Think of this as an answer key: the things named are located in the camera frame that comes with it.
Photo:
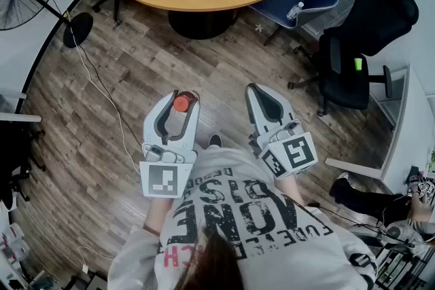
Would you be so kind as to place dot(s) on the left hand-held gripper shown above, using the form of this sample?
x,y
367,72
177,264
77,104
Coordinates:
x,y
163,180

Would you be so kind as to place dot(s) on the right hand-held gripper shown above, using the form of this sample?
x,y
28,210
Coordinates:
x,y
295,153

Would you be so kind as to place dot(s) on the person's left forearm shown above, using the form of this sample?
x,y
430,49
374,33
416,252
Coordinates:
x,y
158,214

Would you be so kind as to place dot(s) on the person's right forearm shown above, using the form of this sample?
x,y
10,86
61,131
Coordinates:
x,y
290,190

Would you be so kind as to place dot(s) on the person's black shoe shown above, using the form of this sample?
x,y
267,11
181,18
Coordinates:
x,y
215,141

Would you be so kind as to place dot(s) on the small white paper flower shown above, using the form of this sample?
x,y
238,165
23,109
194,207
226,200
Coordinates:
x,y
259,27

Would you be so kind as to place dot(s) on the green cup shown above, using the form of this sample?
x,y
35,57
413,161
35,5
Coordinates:
x,y
358,64

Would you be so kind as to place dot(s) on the clear plastic water bottle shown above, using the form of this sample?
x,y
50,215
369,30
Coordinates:
x,y
294,11

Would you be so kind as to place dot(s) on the dark blue chair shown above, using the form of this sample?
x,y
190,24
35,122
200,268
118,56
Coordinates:
x,y
282,3

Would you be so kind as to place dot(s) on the black high-back office chair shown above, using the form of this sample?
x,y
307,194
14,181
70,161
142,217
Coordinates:
x,y
374,23

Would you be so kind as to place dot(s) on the person's printed grey sweatshirt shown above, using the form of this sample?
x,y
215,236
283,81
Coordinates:
x,y
272,248

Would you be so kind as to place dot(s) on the white desk with slanted legs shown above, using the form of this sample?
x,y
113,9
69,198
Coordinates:
x,y
20,118

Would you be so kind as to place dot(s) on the black swivel chair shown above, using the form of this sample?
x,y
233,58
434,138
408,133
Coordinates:
x,y
13,153

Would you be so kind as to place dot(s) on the white power adapter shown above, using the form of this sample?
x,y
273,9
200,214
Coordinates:
x,y
85,268

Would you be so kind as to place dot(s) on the black table pedestal base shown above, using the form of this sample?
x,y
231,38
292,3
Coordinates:
x,y
204,23

